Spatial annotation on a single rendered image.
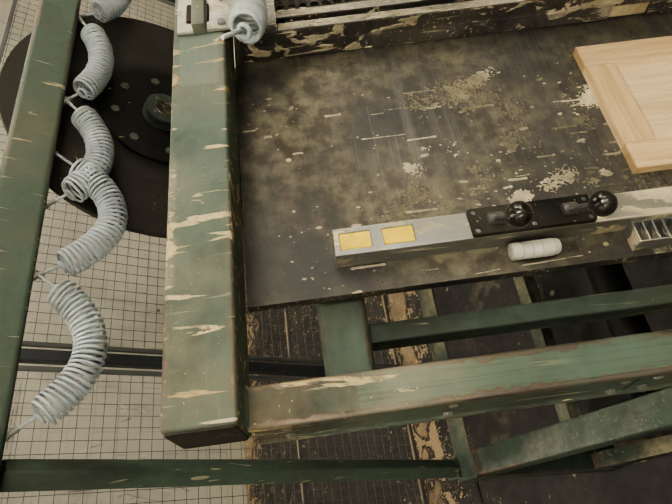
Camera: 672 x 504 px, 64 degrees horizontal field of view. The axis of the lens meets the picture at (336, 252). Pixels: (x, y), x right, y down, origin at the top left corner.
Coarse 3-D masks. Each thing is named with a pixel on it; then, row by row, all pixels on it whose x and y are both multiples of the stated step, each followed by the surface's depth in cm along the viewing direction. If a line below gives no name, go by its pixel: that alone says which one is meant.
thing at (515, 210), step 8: (512, 208) 74; (520, 208) 73; (528, 208) 73; (488, 216) 84; (496, 216) 83; (504, 216) 79; (512, 216) 74; (520, 216) 73; (528, 216) 73; (496, 224) 85; (512, 224) 74; (520, 224) 74
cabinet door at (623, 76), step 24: (576, 48) 108; (600, 48) 108; (624, 48) 107; (648, 48) 107; (600, 72) 104; (624, 72) 105; (648, 72) 104; (600, 96) 102; (624, 96) 101; (648, 96) 101; (624, 120) 98; (648, 120) 98; (624, 144) 96; (648, 144) 95; (648, 168) 94
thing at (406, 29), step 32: (224, 0) 106; (384, 0) 110; (416, 0) 109; (448, 0) 110; (480, 0) 108; (512, 0) 108; (544, 0) 108; (576, 0) 109; (608, 0) 110; (640, 0) 111; (192, 32) 102; (288, 32) 107; (320, 32) 108; (352, 32) 109; (384, 32) 110; (416, 32) 111; (448, 32) 112; (480, 32) 113
